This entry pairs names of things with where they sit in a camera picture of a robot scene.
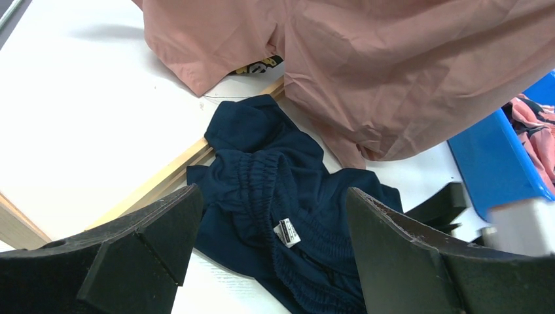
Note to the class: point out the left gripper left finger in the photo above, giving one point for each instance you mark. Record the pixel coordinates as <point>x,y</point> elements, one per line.
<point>133,264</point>

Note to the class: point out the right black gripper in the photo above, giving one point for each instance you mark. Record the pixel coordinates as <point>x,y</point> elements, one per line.
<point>440,210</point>

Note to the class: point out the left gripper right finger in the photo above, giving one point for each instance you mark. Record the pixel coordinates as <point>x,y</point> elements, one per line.
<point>405,266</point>

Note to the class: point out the pink shark print shorts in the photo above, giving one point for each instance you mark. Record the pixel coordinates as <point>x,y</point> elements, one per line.
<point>533,124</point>

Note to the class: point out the navy blue shorts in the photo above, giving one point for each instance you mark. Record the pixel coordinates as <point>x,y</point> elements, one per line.
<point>273,212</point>

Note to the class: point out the dusty pink shorts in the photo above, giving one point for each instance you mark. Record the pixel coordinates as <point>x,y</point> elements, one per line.
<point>380,80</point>

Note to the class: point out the colourful comic print shorts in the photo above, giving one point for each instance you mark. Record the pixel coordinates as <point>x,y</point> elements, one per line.
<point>259,67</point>

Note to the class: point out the blue plastic bin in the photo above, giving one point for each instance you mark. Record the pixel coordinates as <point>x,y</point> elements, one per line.
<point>495,164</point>

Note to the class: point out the wooden clothes rack frame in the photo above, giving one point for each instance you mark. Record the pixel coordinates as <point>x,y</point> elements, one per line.
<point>74,157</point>

